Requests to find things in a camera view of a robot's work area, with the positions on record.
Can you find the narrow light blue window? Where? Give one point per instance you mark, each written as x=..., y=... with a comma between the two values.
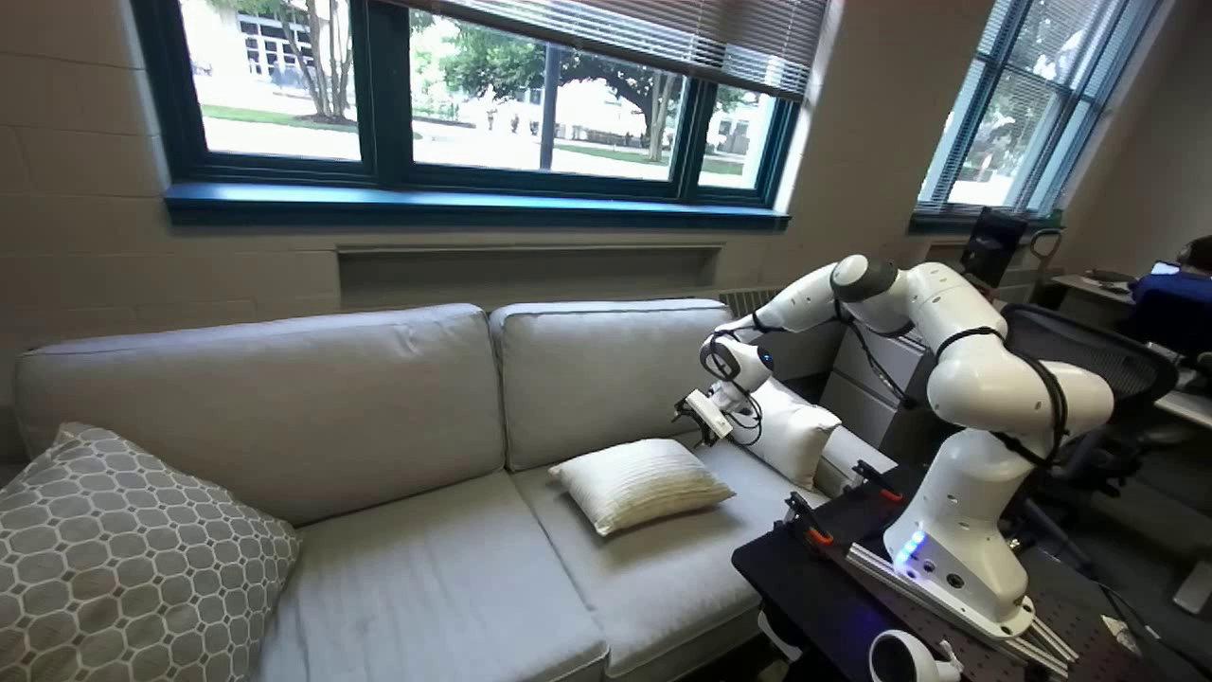
x=1007, y=115

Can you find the grey lattice pattern pillow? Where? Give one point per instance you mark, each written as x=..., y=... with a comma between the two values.
x=117, y=571

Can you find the grey drawer cabinet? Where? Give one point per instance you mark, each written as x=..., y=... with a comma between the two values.
x=882, y=392

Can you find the grey fabric sofa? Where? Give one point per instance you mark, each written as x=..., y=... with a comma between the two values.
x=379, y=405

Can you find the grey window blinds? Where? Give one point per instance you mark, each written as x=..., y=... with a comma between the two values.
x=694, y=41

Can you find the orange black clamp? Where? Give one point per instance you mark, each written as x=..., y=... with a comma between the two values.
x=818, y=537
x=891, y=495

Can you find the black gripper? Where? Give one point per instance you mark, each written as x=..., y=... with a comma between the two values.
x=726, y=411

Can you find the dark blue desk object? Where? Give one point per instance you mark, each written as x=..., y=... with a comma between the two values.
x=1175, y=304

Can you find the white VR controller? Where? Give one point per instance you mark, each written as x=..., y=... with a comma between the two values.
x=904, y=658

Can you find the black robot table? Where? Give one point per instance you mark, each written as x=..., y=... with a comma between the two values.
x=807, y=594

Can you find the silver robot mounting plate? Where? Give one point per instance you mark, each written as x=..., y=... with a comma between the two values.
x=933, y=604

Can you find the cream striped pillow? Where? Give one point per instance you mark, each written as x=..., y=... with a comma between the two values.
x=791, y=432
x=639, y=483

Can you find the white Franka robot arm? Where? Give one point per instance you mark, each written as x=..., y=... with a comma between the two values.
x=987, y=506

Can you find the wide blue frame window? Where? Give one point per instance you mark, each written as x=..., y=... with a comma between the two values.
x=382, y=125

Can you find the black office chair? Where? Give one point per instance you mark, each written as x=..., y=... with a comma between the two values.
x=1123, y=355

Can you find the wall heater vent grille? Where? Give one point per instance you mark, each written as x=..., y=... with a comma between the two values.
x=745, y=302

